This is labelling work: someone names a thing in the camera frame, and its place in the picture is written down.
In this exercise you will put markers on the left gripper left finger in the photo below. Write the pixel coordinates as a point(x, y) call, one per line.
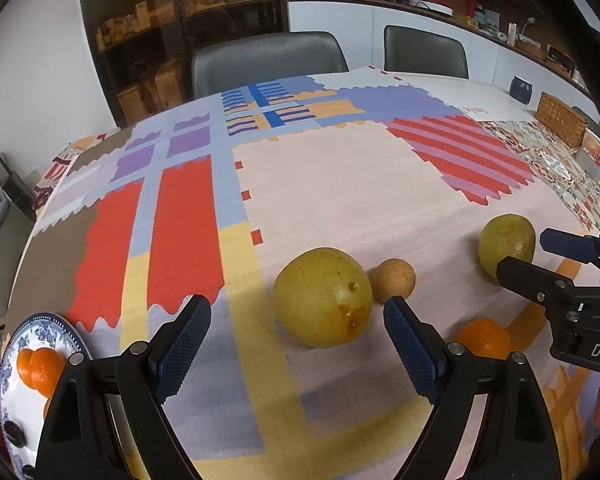
point(79, 439)

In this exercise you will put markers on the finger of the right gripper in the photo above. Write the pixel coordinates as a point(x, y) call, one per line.
point(535, 283)
point(575, 247)

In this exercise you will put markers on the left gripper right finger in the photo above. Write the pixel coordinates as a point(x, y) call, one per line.
point(515, 440)

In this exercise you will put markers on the dark plum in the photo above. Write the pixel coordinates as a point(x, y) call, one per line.
point(28, 472)
point(14, 434)

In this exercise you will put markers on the green pear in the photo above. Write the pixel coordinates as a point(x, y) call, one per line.
point(507, 235)

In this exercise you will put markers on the small orange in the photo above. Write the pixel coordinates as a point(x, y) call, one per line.
point(23, 366)
point(485, 337)

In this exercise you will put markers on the medium orange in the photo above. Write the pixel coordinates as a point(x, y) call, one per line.
point(46, 366)

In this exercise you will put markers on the yellow pear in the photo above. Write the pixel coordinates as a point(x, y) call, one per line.
point(323, 298)

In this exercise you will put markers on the large orange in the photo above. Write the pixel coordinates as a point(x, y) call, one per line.
point(46, 407)

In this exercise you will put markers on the blue white porcelain plate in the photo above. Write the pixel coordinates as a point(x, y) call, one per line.
point(23, 405)

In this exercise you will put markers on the patterned tile placemat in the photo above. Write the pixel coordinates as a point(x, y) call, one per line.
point(552, 161)

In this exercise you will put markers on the woven wicker basket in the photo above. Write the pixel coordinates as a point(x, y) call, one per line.
point(561, 119)

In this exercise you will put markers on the brown kiwi rear small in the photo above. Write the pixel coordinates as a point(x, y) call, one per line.
point(393, 277)

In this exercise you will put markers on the dark blue mug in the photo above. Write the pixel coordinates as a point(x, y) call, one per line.
point(520, 90)

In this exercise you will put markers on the black hand trolley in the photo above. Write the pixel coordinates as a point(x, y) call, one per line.
point(17, 190)

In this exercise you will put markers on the grey chair right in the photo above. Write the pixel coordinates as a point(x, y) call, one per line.
point(409, 50)

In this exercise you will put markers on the grey chair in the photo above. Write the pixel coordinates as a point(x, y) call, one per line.
point(409, 50)
point(251, 60)

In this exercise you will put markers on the colourful patchwork tablecloth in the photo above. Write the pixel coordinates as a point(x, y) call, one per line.
point(296, 207)

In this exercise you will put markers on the red striped folded cloth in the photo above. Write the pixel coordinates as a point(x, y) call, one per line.
point(45, 187)

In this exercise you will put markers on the grey chair left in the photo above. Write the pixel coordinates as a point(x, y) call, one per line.
point(251, 60)

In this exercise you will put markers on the dark wooden shelf cabinet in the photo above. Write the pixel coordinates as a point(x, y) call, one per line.
point(143, 49)

